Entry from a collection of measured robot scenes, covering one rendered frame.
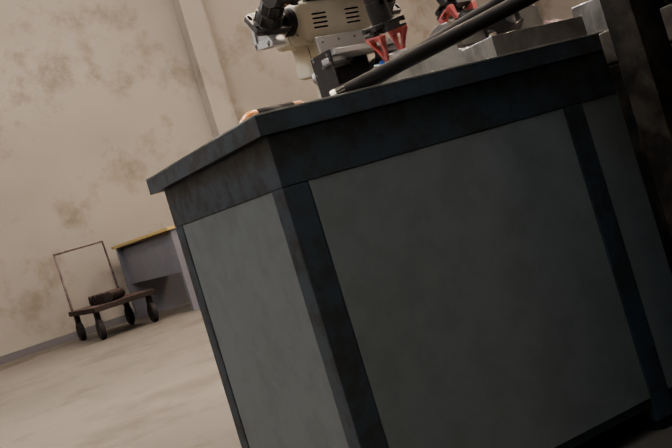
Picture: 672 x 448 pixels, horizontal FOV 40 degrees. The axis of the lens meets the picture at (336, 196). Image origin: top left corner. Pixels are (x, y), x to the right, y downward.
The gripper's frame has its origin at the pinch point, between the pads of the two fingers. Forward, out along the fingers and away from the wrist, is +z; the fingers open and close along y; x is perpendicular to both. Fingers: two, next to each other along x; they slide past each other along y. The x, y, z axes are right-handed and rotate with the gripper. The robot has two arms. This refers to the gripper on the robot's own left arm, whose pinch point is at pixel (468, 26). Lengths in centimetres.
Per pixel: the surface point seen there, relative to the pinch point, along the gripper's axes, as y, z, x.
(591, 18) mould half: -7.5, 31.4, -36.6
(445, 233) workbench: -84, 69, -34
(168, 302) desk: 224, -253, 745
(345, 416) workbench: -112, 88, -18
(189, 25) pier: 360, -537, 618
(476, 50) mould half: -50, 34, -37
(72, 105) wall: 195, -486, 664
